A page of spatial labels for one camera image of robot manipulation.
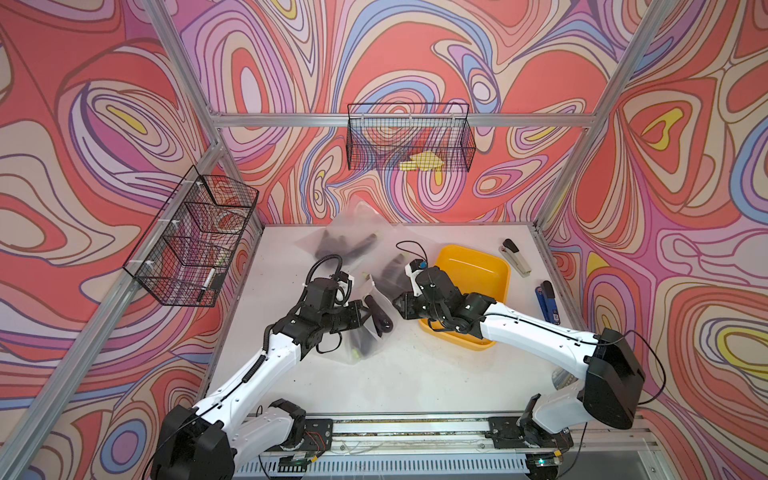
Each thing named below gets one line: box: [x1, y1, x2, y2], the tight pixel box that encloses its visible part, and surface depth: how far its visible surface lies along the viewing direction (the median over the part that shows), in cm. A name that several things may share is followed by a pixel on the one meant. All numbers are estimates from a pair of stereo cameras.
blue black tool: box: [535, 280, 561, 326], surface depth 97 cm
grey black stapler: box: [499, 238, 532, 278], surface depth 109 cm
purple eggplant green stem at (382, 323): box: [364, 295, 393, 337], surface depth 81 cm
